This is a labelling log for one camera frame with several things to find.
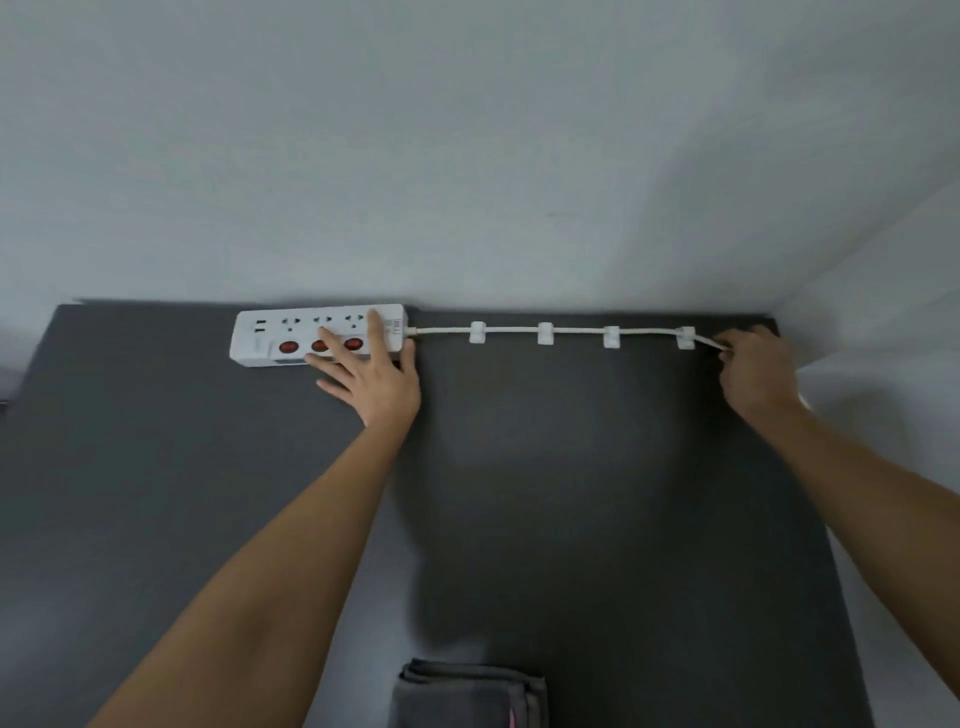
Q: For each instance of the person's left thumb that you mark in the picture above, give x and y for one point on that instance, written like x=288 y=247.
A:
x=411 y=358

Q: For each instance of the person's left hand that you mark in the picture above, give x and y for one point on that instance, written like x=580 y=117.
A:
x=386 y=390

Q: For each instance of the person's left middle finger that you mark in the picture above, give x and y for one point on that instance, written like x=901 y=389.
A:
x=341 y=346

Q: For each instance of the person's right hand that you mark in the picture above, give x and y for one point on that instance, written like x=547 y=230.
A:
x=761 y=371

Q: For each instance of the person's right forearm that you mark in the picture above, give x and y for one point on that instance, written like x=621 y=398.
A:
x=870 y=517

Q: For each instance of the white power strip red switches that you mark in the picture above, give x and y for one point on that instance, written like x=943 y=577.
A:
x=262 y=337

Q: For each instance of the person's left forearm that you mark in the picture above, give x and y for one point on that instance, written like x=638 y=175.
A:
x=292 y=570

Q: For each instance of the grey folded cloth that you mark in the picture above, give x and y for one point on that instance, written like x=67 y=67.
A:
x=457 y=697

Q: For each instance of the person's right fingers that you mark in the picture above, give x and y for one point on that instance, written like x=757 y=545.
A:
x=731 y=356

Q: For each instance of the person's left little finger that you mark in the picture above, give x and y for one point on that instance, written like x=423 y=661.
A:
x=334 y=388

